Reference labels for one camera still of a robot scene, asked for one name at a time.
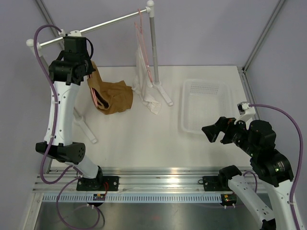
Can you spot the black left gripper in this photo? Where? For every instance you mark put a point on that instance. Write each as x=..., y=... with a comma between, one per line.
x=90, y=68

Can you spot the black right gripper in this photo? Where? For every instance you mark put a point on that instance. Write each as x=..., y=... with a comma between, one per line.
x=224, y=124

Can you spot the brown tank top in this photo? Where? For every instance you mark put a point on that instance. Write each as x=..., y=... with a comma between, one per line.
x=113, y=97

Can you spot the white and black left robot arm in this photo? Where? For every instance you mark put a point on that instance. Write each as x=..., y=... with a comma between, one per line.
x=65, y=75

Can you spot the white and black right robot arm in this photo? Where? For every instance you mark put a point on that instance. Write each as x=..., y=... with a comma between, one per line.
x=272, y=168

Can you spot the white tank top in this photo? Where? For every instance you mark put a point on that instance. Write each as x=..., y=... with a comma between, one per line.
x=142, y=85

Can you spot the clear plastic basket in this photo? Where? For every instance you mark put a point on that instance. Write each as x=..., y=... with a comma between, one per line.
x=203, y=102

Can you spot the silver white clothes rack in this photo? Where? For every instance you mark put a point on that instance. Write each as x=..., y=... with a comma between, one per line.
x=36, y=48

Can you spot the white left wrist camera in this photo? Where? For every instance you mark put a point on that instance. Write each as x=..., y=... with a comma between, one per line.
x=75, y=33

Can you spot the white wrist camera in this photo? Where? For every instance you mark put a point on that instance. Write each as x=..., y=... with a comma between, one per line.
x=75, y=33
x=246, y=112

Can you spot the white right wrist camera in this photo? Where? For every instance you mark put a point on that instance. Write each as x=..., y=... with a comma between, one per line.
x=246, y=112

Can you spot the pink wire hanger with white top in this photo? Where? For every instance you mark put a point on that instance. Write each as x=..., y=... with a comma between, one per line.
x=141, y=42

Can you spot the aluminium mounting rail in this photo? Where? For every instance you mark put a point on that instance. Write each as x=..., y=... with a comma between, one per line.
x=137, y=180

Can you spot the white slotted cable duct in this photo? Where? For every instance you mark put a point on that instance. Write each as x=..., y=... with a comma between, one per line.
x=132, y=198

